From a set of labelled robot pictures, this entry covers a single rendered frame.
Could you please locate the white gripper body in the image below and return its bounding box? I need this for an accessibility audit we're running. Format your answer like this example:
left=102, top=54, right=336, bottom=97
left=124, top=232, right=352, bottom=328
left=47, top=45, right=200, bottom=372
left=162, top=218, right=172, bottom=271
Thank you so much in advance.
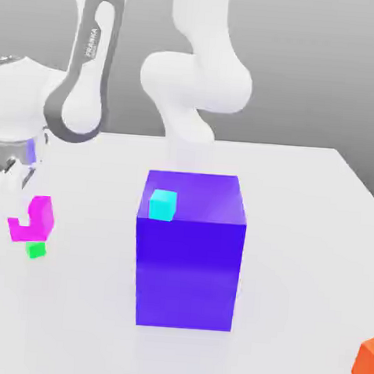
left=0, top=173, right=38, bottom=228

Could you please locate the small magenta cube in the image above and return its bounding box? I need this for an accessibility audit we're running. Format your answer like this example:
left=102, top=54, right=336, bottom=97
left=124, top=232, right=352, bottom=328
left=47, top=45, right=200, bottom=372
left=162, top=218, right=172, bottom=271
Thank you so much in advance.
left=5, top=193, right=57, bottom=245

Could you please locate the small green cube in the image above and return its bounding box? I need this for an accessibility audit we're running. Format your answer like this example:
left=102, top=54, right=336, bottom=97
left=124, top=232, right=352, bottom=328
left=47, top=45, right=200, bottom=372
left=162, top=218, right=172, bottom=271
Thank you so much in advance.
left=24, top=240, right=48, bottom=260

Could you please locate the small cyan cube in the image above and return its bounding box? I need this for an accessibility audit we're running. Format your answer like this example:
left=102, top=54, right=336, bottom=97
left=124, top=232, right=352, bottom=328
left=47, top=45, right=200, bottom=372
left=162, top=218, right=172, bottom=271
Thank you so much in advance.
left=147, top=188, right=179, bottom=223

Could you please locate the large blue box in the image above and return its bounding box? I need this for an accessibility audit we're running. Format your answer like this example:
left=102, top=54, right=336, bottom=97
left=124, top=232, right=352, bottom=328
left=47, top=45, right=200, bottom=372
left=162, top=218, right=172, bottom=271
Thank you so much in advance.
left=129, top=168, right=251, bottom=334

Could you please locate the large orange box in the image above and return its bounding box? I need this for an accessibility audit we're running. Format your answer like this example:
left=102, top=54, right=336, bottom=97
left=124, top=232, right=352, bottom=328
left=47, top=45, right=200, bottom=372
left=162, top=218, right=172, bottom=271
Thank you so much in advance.
left=350, top=335, right=374, bottom=374

